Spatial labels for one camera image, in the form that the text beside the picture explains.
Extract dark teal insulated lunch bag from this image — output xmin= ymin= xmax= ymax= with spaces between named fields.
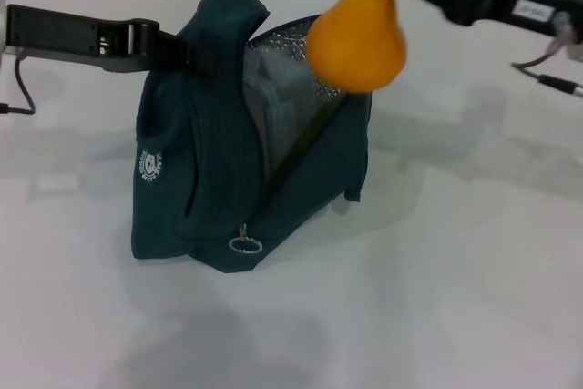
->
xmin=129 ymin=0 xmax=374 ymax=275

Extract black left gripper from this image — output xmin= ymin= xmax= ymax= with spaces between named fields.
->
xmin=6 ymin=4 xmax=220 ymax=75

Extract orange pear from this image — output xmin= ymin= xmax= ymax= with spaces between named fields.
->
xmin=305 ymin=0 xmax=408 ymax=95

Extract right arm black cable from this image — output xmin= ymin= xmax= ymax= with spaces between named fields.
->
xmin=509 ymin=10 xmax=583 ymax=98

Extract green cucumber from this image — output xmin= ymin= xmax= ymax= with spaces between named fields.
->
xmin=266 ymin=92 xmax=347 ymax=194

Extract white ring zipper pull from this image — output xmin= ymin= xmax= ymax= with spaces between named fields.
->
xmin=229 ymin=222 xmax=264 ymax=256

